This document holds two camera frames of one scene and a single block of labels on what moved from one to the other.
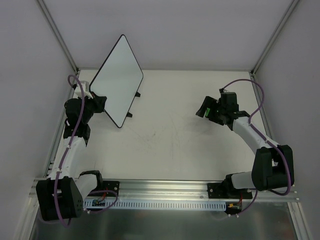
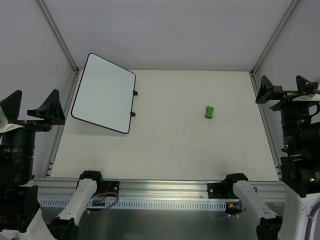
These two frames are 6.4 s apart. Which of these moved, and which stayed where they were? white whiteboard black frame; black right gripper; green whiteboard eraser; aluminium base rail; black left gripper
Moved: black left gripper; black right gripper; white whiteboard black frame
Stayed: aluminium base rail; green whiteboard eraser
